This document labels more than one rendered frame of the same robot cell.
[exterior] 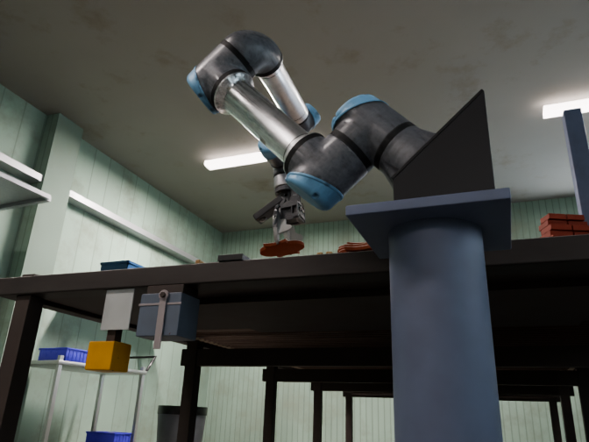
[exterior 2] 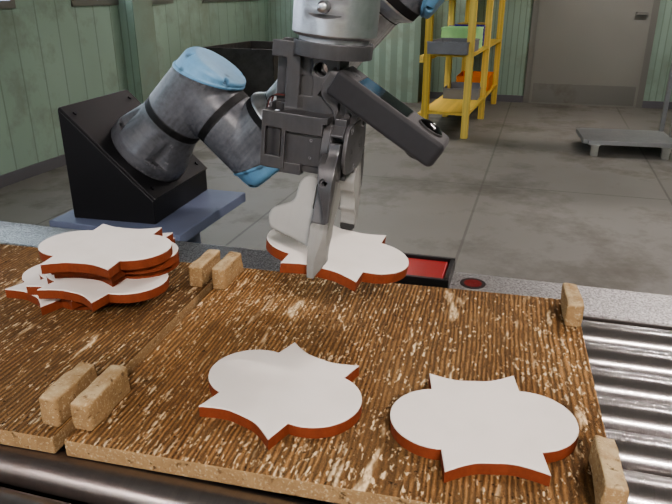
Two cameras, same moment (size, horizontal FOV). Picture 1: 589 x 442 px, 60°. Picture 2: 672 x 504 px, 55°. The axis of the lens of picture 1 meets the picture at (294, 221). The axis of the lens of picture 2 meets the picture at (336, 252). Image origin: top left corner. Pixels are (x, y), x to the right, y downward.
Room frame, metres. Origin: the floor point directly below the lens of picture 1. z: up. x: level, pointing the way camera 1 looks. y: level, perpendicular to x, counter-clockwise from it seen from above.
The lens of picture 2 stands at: (2.14, -0.02, 1.26)
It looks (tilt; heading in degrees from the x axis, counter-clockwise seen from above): 22 degrees down; 175
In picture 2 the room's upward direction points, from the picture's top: straight up
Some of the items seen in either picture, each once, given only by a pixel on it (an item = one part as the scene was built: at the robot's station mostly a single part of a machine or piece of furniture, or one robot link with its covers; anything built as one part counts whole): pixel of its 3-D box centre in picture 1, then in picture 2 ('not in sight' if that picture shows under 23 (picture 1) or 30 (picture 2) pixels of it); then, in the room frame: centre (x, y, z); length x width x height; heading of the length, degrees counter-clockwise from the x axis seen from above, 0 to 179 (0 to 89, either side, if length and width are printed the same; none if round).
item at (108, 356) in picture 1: (112, 329); not in sight; (1.52, 0.52, 0.74); 0.09 x 0.08 x 0.24; 69
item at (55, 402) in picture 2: not in sight; (69, 392); (1.67, -0.20, 0.95); 0.06 x 0.02 x 0.03; 161
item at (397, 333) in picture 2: not in sight; (366, 364); (1.61, 0.06, 0.93); 0.41 x 0.35 x 0.02; 71
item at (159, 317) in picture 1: (166, 318); not in sight; (1.46, 0.35, 0.77); 0.14 x 0.11 x 0.18; 69
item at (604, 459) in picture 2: not in sight; (608, 474); (1.80, 0.20, 0.95); 0.06 x 0.02 x 0.03; 161
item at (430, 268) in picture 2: not in sight; (421, 272); (1.39, 0.16, 0.92); 0.06 x 0.06 x 0.01; 69
